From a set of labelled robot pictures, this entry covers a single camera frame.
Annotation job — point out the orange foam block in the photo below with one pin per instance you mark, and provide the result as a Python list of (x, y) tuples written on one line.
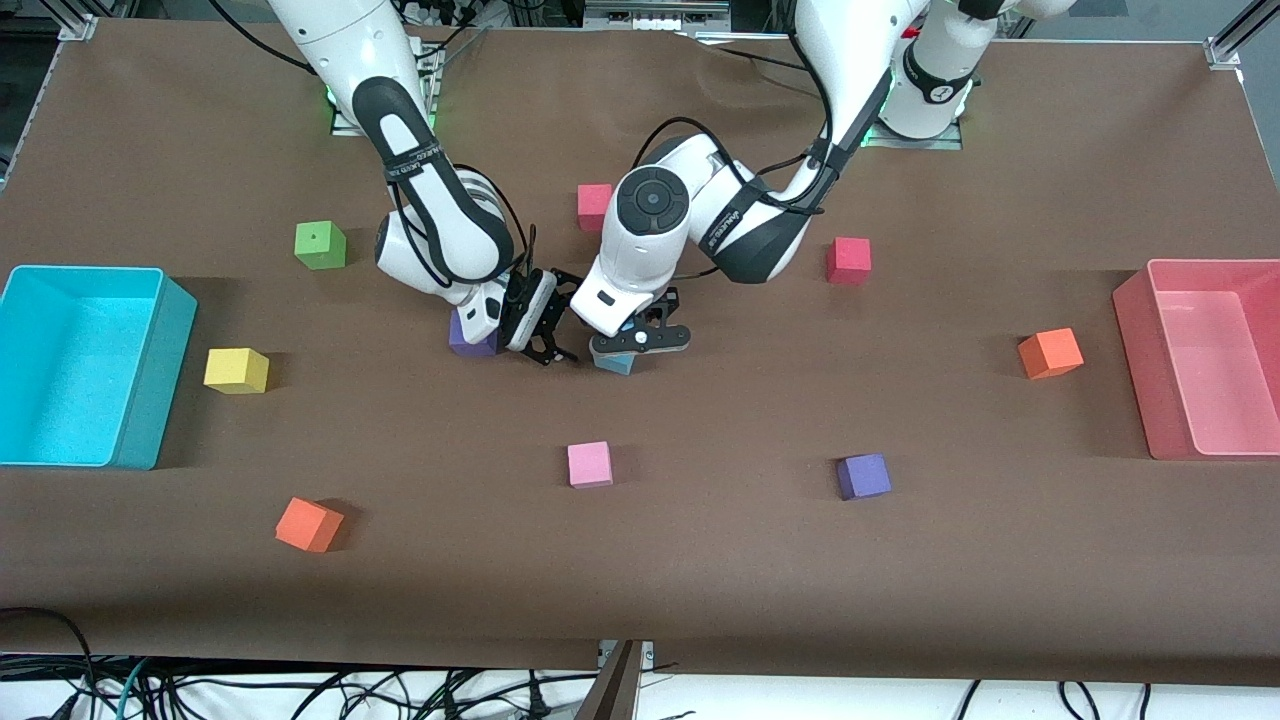
[(308, 525), (1050, 353)]

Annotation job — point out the cyan plastic bin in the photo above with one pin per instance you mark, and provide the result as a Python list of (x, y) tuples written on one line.
[(80, 370)]

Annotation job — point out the aluminium frame corner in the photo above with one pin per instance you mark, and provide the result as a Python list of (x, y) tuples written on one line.
[(80, 25), (1240, 35)]

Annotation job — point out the purple foam block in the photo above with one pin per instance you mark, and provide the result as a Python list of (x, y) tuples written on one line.
[(470, 342), (863, 477)]

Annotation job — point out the grey equipment box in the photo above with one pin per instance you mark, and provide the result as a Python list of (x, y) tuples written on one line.
[(660, 16)]

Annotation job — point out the pink foam block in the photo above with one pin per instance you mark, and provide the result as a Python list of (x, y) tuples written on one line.
[(590, 465)]

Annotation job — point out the aluminium profile post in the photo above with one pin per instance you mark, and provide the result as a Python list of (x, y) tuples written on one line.
[(612, 685)]

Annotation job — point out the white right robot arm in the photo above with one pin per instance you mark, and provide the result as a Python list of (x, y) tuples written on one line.
[(440, 200)]

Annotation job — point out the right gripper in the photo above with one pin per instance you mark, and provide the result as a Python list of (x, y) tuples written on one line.
[(510, 315)]

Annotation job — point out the green foam block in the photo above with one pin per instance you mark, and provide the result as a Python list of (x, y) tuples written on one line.
[(319, 245)]

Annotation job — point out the pink plastic bin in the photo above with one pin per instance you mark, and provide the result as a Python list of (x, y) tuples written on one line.
[(1205, 360)]

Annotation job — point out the red foam block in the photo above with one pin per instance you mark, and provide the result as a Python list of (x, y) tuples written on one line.
[(592, 208), (849, 261)]

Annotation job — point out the yellow foam block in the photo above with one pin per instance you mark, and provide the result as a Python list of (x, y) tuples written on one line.
[(236, 370)]

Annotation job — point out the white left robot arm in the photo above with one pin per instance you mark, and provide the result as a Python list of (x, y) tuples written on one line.
[(750, 230)]

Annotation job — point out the brown table cover sheet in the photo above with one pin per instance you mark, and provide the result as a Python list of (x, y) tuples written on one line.
[(700, 570)]

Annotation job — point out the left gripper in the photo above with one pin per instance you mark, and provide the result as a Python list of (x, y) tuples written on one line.
[(672, 302)]

